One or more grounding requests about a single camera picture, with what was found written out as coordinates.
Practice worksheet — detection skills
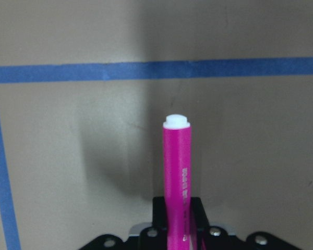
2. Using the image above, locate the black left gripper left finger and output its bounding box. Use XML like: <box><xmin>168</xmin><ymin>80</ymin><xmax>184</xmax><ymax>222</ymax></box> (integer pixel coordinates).
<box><xmin>152</xmin><ymin>196</ymin><xmax>168</xmax><ymax>236</ymax></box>

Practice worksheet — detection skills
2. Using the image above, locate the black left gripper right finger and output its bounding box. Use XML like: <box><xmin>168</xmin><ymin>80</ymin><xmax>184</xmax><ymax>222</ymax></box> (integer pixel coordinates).
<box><xmin>190</xmin><ymin>197</ymin><xmax>209</xmax><ymax>236</ymax></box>

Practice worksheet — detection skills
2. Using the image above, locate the pink highlighter pen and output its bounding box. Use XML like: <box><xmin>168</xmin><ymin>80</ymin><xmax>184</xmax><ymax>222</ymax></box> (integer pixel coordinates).
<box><xmin>163</xmin><ymin>114</ymin><xmax>191</xmax><ymax>249</ymax></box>

